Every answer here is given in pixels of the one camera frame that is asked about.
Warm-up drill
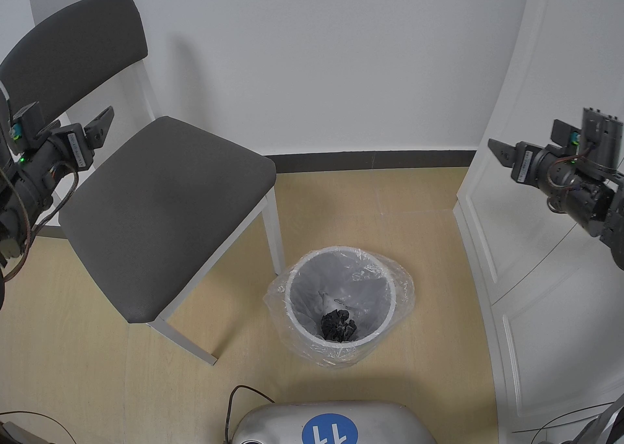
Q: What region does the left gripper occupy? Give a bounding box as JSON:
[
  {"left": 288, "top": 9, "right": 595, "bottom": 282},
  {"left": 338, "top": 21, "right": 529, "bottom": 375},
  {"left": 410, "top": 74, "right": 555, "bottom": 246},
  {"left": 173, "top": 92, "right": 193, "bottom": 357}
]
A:
[{"left": 22, "top": 106, "right": 116, "bottom": 181}]

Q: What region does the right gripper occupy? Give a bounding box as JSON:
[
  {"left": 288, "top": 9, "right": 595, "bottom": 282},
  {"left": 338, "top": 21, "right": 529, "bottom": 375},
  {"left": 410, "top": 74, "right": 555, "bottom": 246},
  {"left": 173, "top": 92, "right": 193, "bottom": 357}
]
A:
[{"left": 487, "top": 138, "right": 582, "bottom": 190}]

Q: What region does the clear plastic bag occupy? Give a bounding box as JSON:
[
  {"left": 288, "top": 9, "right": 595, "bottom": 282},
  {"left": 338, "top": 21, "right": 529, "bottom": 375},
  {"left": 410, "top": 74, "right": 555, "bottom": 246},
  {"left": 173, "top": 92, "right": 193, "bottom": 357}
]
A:
[{"left": 263, "top": 247, "right": 416, "bottom": 369}]

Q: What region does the black plastic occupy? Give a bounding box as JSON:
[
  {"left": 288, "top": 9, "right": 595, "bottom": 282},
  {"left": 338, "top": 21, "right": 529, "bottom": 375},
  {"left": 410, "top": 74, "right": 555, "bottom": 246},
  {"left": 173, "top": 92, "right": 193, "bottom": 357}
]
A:
[{"left": 320, "top": 308, "right": 360, "bottom": 343}]

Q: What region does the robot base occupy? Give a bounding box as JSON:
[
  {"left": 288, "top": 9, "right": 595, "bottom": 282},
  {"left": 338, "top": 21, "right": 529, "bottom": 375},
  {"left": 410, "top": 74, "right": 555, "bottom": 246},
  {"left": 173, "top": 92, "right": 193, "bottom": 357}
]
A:
[{"left": 234, "top": 400, "right": 439, "bottom": 444}]

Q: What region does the pale grey trash bin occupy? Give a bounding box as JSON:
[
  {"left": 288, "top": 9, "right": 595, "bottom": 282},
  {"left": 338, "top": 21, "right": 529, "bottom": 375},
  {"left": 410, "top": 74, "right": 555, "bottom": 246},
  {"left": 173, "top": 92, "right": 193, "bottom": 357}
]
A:
[{"left": 285, "top": 246, "right": 397, "bottom": 357}]

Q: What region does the white panelled door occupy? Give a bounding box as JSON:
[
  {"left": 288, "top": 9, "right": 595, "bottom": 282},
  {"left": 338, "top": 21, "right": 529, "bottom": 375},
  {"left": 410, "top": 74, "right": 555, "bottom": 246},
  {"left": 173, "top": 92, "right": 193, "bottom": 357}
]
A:
[{"left": 453, "top": 0, "right": 624, "bottom": 444}]

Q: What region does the dark grey padded white chair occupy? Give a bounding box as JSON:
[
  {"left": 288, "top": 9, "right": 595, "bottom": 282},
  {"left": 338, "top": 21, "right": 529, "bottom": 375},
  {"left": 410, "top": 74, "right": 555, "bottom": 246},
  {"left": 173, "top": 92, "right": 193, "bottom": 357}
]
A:
[{"left": 0, "top": 0, "right": 284, "bottom": 366}]

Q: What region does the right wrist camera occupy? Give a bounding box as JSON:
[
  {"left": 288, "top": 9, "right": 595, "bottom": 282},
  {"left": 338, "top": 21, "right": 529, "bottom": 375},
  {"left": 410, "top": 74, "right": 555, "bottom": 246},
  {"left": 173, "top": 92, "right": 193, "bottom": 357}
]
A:
[{"left": 551, "top": 119, "right": 583, "bottom": 148}]

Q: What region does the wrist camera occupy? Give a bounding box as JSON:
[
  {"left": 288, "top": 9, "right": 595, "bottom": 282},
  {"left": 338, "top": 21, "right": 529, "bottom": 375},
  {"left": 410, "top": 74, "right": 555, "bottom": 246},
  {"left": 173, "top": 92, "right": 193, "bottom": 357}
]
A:
[
  {"left": 551, "top": 119, "right": 583, "bottom": 148},
  {"left": 11, "top": 101, "right": 63, "bottom": 153}
]

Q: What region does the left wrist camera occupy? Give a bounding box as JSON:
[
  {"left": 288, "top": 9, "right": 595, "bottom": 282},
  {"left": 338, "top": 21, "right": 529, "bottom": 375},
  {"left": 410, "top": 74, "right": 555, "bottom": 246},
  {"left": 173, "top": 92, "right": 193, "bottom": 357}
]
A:
[{"left": 11, "top": 101, "right": 63, "bottom": 153}]

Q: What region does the black cable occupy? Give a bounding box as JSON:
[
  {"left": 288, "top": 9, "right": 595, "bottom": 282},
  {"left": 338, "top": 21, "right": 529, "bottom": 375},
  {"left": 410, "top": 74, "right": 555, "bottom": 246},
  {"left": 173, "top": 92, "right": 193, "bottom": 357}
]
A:
[{"left": 224, "top": 385, "right": 277, "bottom": 442}]

